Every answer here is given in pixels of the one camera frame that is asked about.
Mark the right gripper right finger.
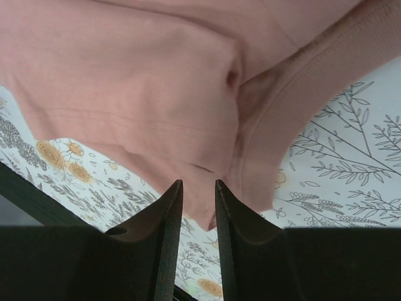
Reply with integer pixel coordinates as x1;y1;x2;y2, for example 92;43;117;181
215;180;400;300

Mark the pink t shirt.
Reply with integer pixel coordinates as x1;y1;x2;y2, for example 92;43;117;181
1;1;400;231

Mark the floral table mat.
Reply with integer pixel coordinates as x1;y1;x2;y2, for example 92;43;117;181
0;58;401;301

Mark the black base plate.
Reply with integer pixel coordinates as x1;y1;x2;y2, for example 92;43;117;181
1;164;94;228

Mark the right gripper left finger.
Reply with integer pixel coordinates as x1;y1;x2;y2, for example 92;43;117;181
1;180;184;300

